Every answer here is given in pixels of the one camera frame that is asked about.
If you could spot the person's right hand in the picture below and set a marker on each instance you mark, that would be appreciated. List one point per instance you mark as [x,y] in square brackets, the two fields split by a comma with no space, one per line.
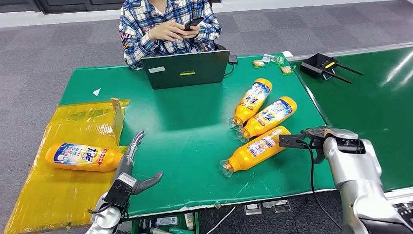
[169,31]

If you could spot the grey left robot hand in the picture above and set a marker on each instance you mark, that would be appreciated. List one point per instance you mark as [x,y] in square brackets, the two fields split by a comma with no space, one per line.
[125,164]

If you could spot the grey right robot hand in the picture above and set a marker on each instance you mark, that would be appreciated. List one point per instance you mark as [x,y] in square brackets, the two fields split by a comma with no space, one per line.
[338,134]

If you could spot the person's left hand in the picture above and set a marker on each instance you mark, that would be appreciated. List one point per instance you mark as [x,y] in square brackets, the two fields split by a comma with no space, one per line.
[193,32]

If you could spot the black smartphone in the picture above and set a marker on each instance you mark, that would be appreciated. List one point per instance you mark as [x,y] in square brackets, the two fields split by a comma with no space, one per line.
[193,23]

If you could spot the orange Tide detergent bottle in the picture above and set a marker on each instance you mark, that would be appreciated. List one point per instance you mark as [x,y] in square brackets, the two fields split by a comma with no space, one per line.
[271,118]
[80,158]
[255,151]
[253,98]

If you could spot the person's right forearm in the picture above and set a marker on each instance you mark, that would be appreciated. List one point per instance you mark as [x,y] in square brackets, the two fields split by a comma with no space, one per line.
[142,51]

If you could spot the person's left forearm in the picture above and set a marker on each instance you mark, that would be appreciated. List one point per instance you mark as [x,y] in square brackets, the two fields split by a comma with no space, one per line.
[209,32]

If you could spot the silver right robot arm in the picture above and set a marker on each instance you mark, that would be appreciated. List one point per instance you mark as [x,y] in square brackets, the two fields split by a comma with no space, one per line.
[355,181]

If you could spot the clear plastic film wrap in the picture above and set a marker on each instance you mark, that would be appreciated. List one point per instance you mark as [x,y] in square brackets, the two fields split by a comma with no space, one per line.
[316,132]

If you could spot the person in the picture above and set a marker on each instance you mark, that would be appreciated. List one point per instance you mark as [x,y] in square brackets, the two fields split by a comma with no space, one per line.
[145,16]

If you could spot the black office chair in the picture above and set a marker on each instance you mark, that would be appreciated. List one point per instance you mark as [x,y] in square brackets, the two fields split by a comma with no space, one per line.
[220,47]

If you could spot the dark grey laptop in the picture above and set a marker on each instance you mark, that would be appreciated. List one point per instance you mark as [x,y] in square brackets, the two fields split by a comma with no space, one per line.
[185,69]

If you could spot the green conveyor belt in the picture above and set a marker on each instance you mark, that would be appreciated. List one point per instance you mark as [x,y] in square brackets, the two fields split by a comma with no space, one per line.
[371,113]

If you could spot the brown cardboard piece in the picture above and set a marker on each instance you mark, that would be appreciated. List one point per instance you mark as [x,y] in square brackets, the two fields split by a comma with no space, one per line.
[117,122]

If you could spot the black power adapter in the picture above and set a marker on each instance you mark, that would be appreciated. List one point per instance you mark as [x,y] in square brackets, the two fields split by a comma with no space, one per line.
[233,59]

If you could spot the white labelled box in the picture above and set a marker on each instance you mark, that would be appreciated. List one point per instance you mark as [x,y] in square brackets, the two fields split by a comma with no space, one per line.
[166,221]

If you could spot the small orange snack packet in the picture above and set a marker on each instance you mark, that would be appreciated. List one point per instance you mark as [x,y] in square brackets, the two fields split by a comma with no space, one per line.
[258,64]
[287,70]

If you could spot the black router with antennas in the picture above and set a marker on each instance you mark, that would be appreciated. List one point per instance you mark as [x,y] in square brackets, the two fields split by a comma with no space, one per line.
[317,64]

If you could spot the white paper scrap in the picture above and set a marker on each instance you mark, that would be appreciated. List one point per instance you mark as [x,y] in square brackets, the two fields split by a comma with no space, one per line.
[97,92]

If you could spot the small clear snack packet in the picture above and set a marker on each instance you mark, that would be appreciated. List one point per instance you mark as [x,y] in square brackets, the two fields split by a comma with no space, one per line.
[267,58]

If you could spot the yellow plastic sheet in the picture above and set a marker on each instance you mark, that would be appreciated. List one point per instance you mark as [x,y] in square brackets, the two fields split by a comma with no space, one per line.
[48,193]

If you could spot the white tube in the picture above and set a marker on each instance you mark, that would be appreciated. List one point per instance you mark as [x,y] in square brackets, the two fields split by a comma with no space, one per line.
[189,221]

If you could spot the teal tube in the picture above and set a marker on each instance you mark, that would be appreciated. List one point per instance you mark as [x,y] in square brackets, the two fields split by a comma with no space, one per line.
[180,231]

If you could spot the small green snack packet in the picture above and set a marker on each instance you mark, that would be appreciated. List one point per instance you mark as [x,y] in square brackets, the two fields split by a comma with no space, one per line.
[279,60]

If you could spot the small white object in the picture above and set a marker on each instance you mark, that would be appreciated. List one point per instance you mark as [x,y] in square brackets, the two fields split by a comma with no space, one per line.
[287,54]

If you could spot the white floor socket box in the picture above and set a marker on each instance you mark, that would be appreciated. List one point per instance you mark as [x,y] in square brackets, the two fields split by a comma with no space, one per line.
[276,206]
[252,209]

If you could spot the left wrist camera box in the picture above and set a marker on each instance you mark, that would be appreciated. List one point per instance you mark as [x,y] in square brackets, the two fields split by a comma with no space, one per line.
[119,193]

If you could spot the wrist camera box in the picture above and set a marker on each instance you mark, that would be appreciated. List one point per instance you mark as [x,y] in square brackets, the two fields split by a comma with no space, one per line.
[290,141]
[119,193]

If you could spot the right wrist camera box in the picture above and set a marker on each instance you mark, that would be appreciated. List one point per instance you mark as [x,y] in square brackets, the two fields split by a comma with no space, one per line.
[290,141]

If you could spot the dark wall cabinet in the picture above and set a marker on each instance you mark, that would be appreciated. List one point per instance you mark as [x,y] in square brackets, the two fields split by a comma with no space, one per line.
[64,5]

